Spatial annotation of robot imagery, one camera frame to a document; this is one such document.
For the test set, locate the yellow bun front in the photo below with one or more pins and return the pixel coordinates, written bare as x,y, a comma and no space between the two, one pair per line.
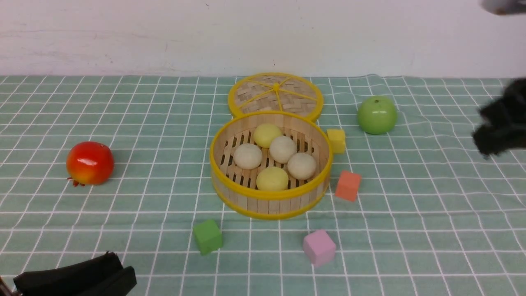
272,179

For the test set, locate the red toy pomegranate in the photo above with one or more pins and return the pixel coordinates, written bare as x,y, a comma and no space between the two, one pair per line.
89,163

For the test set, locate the green foam cube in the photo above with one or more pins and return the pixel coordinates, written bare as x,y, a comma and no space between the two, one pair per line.
208,236

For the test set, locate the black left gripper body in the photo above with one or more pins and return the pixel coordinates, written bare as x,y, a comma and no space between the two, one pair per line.
101,276

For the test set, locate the woven bamboo steamer lid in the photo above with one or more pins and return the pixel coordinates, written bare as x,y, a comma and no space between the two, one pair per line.
275,91

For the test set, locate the bamboo steamer tray yellow rim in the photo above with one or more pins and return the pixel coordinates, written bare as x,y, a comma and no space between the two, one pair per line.
237,188

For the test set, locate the orange foam cube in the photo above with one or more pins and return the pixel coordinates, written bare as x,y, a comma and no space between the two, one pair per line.
348,186

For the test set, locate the white bun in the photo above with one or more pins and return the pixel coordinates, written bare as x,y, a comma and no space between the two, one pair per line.
247,156
302,166
282,148

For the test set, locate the yellow bun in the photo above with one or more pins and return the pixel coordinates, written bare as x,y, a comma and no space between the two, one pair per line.
265,133
272,179

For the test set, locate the yellow foam cube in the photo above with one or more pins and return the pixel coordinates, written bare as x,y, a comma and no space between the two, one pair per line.
337,139

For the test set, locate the green checkered tablecloth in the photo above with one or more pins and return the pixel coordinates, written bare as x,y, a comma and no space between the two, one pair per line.
432,217

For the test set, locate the pink foam cube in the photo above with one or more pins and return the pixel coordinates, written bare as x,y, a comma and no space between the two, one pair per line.
319,248

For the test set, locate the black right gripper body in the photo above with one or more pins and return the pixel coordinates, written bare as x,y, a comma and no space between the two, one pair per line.
503,125

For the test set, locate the green toy apple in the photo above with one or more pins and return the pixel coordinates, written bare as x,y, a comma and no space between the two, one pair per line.
377,115

